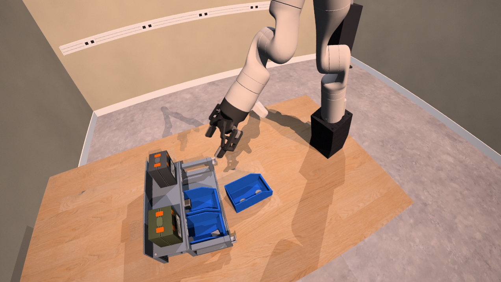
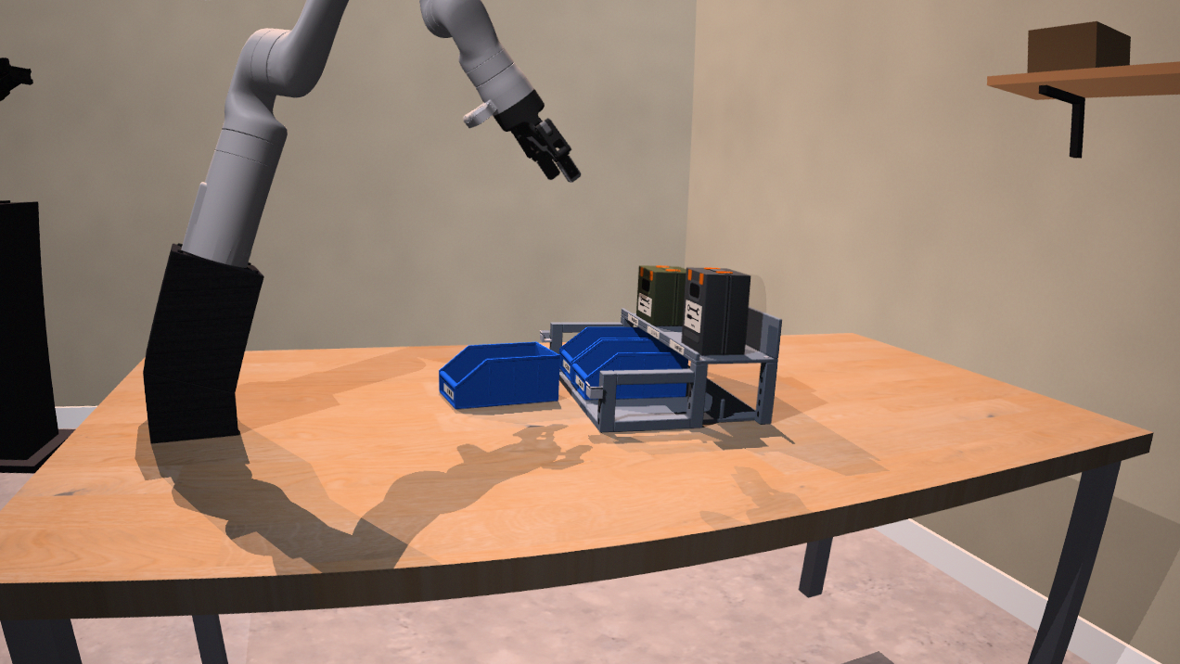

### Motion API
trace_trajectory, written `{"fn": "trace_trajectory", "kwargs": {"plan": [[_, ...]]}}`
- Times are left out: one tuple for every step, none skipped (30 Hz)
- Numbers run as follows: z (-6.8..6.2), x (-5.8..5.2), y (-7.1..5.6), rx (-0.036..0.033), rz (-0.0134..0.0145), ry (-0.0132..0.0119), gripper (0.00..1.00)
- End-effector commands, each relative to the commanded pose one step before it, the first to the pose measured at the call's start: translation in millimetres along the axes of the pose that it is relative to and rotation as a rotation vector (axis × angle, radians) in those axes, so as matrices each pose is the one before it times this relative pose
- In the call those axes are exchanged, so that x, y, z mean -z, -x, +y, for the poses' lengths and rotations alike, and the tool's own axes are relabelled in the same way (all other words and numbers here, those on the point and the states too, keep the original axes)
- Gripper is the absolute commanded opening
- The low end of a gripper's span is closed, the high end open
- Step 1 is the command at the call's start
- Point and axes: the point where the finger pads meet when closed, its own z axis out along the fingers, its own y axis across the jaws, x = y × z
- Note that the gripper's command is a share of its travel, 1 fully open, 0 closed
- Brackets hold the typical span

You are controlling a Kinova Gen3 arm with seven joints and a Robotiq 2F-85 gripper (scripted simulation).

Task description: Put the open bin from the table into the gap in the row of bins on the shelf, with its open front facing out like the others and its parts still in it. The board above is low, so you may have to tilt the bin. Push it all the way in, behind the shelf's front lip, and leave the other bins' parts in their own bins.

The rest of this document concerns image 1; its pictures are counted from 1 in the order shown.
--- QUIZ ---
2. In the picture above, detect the blue bin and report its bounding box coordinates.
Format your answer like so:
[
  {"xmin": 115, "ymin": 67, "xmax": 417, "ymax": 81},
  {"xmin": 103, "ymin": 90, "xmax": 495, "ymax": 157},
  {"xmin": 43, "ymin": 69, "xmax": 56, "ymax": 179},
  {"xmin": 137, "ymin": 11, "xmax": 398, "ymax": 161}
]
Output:
[
  {"xmin": 184, "ymin": 187, "xmax": 221, "ymax": 217},
  {"xmin": 186, "ymin": 212, "xmax": 227, "ymax": 245},
  {"xmin": 224, "ymin": 173, "xmax": 272, "ymax": 213}
]

